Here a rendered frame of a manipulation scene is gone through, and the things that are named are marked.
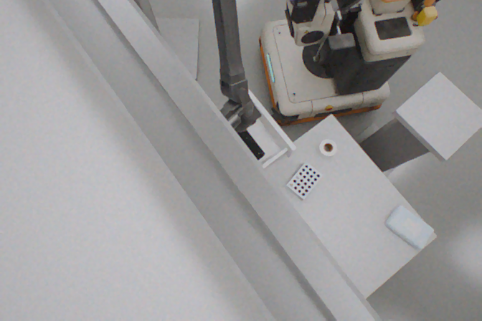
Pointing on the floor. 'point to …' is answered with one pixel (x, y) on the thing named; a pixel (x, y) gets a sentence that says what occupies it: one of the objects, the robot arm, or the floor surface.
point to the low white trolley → (348, 205)
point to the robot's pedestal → (423, 126)
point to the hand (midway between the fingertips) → (244, 125)
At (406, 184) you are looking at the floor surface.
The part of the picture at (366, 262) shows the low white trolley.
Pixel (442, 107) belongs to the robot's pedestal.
